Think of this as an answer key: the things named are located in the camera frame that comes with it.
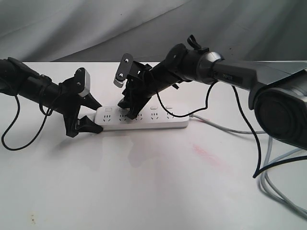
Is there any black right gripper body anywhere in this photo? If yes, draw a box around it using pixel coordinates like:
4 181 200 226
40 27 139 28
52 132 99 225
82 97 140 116
122 61 152 103

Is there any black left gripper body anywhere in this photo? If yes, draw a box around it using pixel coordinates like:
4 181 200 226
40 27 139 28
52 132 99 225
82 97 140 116
54 77 81 138

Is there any white five-outlet power strip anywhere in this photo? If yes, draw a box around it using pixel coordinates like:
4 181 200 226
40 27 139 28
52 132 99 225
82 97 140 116
94 104 189 131

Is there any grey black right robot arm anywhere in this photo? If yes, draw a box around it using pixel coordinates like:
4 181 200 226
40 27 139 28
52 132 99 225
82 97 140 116
114 36 307 149

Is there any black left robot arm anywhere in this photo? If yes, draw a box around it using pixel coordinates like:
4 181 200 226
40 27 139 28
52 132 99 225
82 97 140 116
0 57 103 138

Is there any grey backdrop cloth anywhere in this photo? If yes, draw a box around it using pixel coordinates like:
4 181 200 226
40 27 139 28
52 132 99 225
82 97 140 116
0 0 307 62

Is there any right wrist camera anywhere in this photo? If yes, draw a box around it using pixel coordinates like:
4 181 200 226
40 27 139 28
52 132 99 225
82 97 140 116
113 53 133 88

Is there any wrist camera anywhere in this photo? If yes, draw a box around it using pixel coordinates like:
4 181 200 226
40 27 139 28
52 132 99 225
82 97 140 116
73 68 91 97
113 53 133 88

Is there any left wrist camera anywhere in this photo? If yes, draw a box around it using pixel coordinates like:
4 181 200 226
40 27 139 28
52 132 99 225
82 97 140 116
73 68 91 97

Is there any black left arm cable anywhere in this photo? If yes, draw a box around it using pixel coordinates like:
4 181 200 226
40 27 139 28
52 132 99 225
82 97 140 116
0 94 54 151

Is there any grey power cable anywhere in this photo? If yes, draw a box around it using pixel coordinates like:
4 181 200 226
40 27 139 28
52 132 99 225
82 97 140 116
189 112 307 218

